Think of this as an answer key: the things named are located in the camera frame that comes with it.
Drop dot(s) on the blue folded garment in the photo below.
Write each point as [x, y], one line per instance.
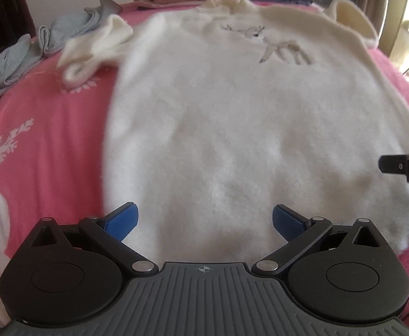
[281, 0]

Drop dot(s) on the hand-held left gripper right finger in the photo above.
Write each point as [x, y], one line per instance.
[288, 222]

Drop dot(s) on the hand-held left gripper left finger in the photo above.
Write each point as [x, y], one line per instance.
[122, 222]

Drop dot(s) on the white fuzzy sweater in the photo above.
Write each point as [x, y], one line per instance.
[225, 129]

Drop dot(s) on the beige curtain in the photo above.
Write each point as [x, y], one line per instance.
[393, 14]

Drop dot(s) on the grey knit garment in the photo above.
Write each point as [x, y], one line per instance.
[67, 28]

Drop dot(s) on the pink floral blanket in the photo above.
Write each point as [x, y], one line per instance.
[50, 147]

